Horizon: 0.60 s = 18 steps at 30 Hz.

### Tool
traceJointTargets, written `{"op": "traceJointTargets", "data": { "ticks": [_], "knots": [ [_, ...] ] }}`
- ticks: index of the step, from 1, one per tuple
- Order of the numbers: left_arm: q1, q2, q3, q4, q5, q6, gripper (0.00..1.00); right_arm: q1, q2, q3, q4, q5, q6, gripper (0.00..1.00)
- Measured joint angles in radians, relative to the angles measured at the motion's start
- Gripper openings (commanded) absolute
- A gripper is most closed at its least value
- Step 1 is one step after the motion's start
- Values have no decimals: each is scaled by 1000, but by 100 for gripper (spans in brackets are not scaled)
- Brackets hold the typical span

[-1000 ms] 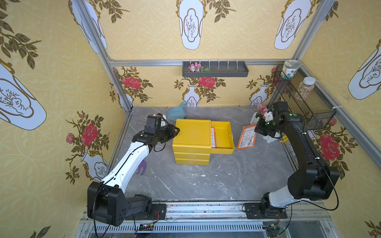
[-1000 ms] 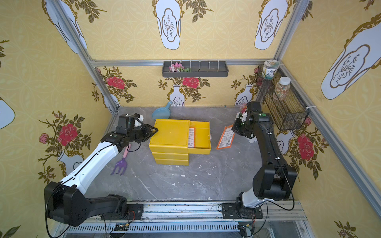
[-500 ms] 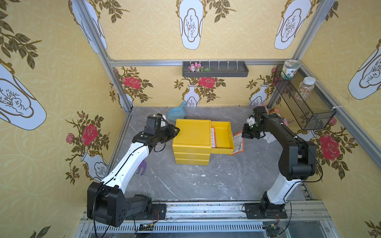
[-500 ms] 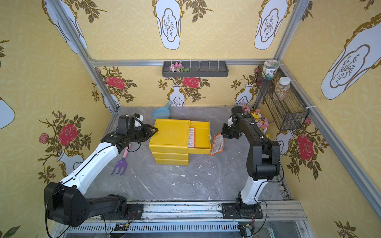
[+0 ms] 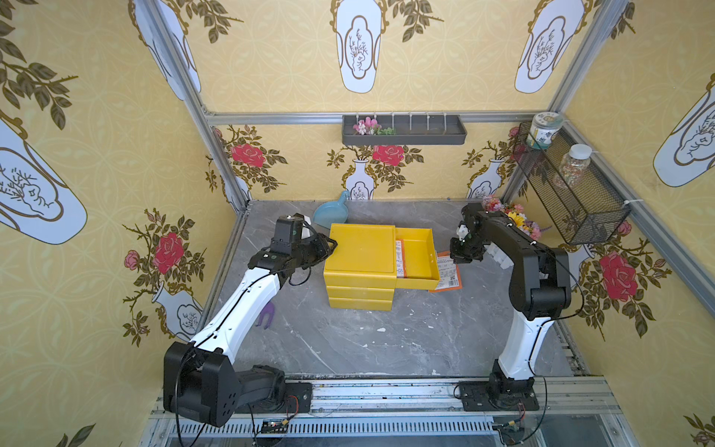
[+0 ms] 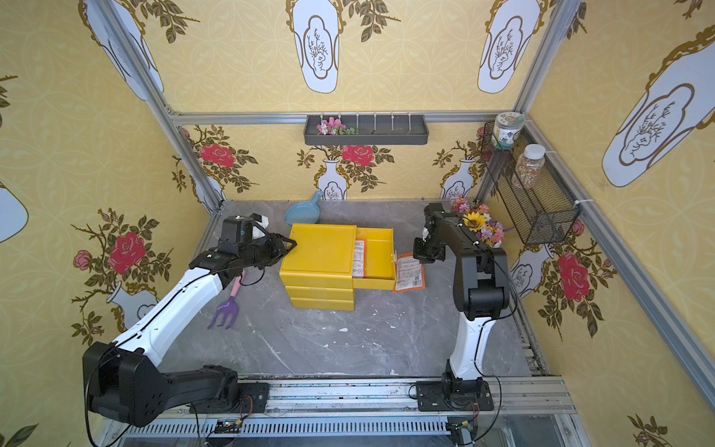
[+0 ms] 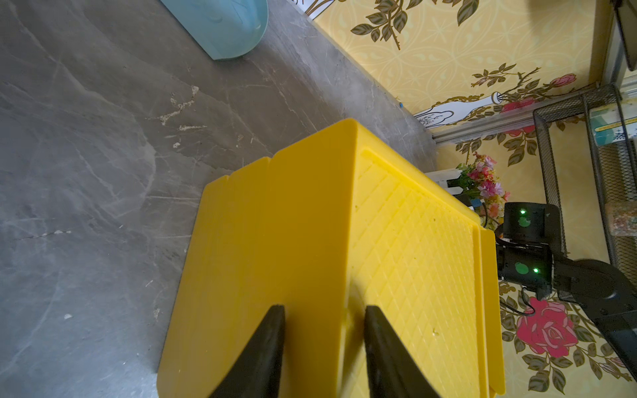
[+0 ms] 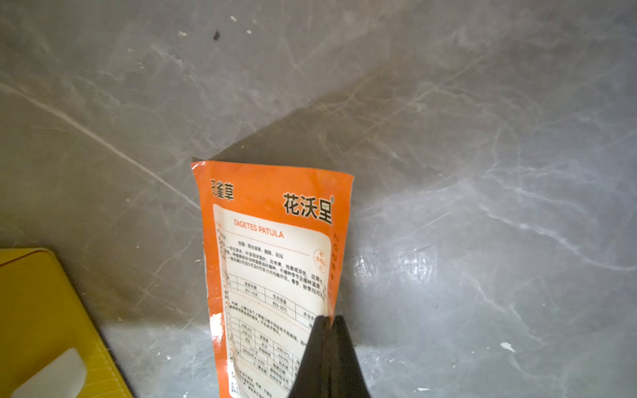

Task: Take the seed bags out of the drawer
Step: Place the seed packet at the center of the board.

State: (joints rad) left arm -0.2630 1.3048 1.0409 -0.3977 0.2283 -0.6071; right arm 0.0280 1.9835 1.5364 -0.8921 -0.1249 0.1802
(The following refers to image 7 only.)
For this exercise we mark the yellow drawer cabinet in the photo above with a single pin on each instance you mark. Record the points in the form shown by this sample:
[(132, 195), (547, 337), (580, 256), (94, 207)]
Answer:
[(325, 228)]

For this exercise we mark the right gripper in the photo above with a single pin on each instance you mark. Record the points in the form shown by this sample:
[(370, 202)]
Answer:
[(527, 261)]

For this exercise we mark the black wire mesh basket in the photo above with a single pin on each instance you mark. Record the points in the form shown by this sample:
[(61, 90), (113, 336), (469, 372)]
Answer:
[(580, 178)]

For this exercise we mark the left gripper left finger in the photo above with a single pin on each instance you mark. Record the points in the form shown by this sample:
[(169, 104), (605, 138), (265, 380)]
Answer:
[(257, 370)]

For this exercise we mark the flowers in white fence pot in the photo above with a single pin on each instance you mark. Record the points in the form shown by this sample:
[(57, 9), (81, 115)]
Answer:
[(477, 187)]

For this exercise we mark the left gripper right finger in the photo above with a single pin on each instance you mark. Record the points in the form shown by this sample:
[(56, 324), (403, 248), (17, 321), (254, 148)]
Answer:
[(392, 372)]

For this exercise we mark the blue plastic dustpan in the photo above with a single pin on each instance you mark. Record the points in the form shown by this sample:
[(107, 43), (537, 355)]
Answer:
[(224, 29)]

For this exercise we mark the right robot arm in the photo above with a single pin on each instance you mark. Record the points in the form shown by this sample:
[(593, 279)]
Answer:
[(603, 292)]

